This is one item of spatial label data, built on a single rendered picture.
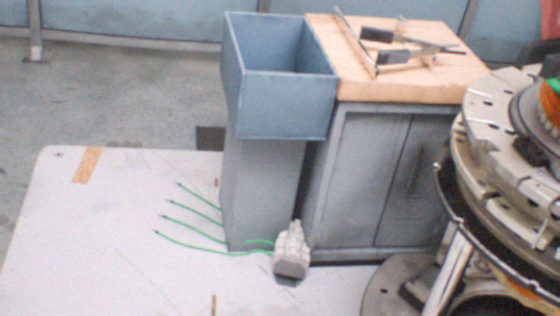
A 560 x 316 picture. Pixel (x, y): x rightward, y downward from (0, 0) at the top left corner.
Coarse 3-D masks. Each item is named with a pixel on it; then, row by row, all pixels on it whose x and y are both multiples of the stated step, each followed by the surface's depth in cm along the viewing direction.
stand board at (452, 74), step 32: (320, 32) 77; (416, 32) 81; (448, 32) 83; (352, 64) 70; (416, 64) 73; (448, 64) 74; (480, 64) 75; (352, 96) 68; (384, 96) 69; (416, 96) 69; (448, 96) 70
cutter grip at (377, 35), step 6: (366, 30) 72; (372, 30) 72; (378, 30) 72; (384, 30) 72; (390, 30) 72; (360, 36) 73; (366, 36) 73; (372, 36) 73; (378, 36) 72; (384, 36) 72; (390, 36) 72; (378, 42) 73; (384, 42) 73; (390, 42) 73
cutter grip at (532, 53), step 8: (544, 40) 44; (552, 40) 44; (528, 48) 43; (536, 48) 43; (544, 48) 43; (552, 48) 44; (520, 56) 43; (528, 56) 43; (536, 56) 43; (544, 56) 44; (520, 64) 43; (528, 64) 43
